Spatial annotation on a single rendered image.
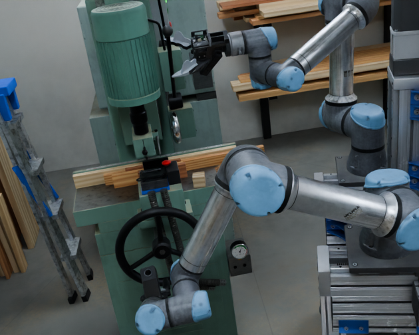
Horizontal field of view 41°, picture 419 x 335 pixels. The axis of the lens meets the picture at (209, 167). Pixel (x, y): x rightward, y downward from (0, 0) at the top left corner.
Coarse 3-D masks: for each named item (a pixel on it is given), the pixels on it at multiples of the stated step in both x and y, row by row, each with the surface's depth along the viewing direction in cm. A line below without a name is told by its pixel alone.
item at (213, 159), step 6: (264, 150) 204; (198, 156) 202; (204, 156) 202; (210, 156) 201; (216, 156) 202; (222, 156) 202; (186, 162) 201; (192, 162) 201; (198, 162) 201; (204, 162) 202; (210, 162) 202; (216, 162) 202; (186, 168) 202; (192, 168) 202; (198, 168) 202; (108, 174) 198; (108, 180) 199
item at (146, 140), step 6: (132, 126) 202; (150, 126) 200; (132, 132) 196; (150, 132) 194; (132, 138) 192; (138, 138) 191; (144, 138) 190; (150, 138) 190; (138, 144) 191; (144, 144) 191; (150, 144) 191; (138, 150) 192; (150, 150) 192; (138, 156) 192; (144, 156) 193
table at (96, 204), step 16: (208, 176) 196; (80, 192) 197; (96, 192) 196; (112, 192) 194; (128, 192) 193; (192, 192) 188; (208, 192) 189; (80, 208) 186; (96, 208) 185; (112, 208) 186; (128, 208) 187; (80, 224) 187; (144, 224) 180
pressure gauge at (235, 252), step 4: (232, 244) 195; (236, 244) 193; (240, 244) 193; (244, 244) 194; (232, 248) 193; (236, 248) 193; (240, 248) 193; (244, 248) 194; (232, 252) 194; (236, 252) 194; (244, 252) 194; (248, 252) 194; (232, 256) 194; (236, 256) 195; (240, 256) 195; (244, 256) 195
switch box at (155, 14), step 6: (150, 0) 202; (156, 0) 203; (162, 0) 203; (150, 6) 203; (156, 6) 204; (162, 6) 204; (156, 12) 205; (162, 12) 205; (156, 18) 205; (156, 24) 206; (168, 24) 207; (156, 30) 207; (156, 36) 208
